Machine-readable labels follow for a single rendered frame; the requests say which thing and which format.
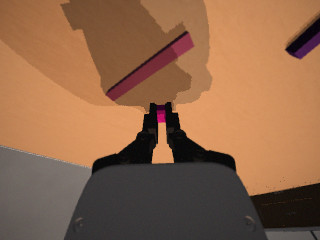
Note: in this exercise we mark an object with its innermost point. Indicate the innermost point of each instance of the purple rod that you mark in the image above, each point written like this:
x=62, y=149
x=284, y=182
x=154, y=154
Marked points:
x=306, y=42

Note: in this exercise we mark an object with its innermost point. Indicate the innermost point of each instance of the dark pink rod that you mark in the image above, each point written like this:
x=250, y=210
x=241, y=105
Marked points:
x=166, y=55

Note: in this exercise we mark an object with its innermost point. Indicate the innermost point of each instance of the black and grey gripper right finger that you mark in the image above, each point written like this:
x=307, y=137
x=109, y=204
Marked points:
x=186, y=149

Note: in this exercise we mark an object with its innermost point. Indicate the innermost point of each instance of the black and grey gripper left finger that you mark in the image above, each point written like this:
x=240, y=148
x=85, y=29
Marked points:
x=140, y=151

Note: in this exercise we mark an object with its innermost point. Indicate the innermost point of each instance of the magenta rod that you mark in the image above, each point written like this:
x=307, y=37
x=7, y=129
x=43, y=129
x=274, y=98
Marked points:
x=161, y=113

